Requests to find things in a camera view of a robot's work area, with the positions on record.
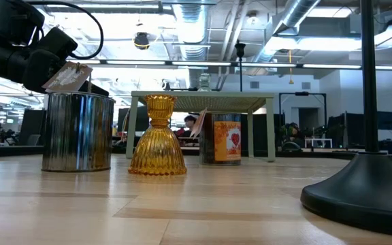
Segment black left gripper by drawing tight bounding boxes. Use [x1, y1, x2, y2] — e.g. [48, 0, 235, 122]
[0, 26, 110, 98]

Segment brown paper hang tag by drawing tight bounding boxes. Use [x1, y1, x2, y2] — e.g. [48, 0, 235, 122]
[42, 61, 94, 94]

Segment grey glass jar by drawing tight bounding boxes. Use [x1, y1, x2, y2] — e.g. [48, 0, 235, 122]
[42, 91, 116, 173]

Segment amber glass candle holder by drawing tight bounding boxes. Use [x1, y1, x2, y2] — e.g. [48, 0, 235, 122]
[128, 94, 188, 177]

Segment orange paper hang tag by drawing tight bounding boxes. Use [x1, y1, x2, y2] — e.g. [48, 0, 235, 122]
[189, 108, 208, 139]

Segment clear glass candle holder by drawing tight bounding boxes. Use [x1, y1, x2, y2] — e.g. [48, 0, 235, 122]
[197, 72, 212, 93]

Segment candle tin with orange label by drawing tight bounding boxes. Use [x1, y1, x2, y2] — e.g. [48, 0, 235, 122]
[199, 112, 242, 167]

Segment black metal candlestick holder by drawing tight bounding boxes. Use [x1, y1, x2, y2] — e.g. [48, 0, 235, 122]
[234, 39, 247, 93]
[299, 0, 392, 239]

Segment black pendant speaker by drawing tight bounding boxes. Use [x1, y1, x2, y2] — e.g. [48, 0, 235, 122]
[133, 31, 150, 51]

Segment person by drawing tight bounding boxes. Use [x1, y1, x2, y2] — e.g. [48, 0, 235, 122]
[181, 114, 199, 137]

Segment green perforated metal shelf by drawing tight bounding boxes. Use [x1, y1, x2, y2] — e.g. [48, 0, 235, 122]
[125, 90, 276, 163]

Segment small white table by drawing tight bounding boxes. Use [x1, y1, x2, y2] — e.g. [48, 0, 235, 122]
[304, 137, 333, 149]

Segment black desk monitors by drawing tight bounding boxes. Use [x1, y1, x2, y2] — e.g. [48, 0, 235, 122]
[327, 110, 392, 150]

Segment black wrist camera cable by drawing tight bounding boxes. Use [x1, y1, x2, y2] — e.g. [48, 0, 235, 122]
[25, 0, 105, 61]

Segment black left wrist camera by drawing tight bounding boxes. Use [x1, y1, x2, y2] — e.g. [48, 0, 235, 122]
[0, 0, 46, 47]

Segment silver ventilation duct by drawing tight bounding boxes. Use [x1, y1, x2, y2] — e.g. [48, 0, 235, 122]
[250, 0, 321, 64]
[171, 3, 211, 61]

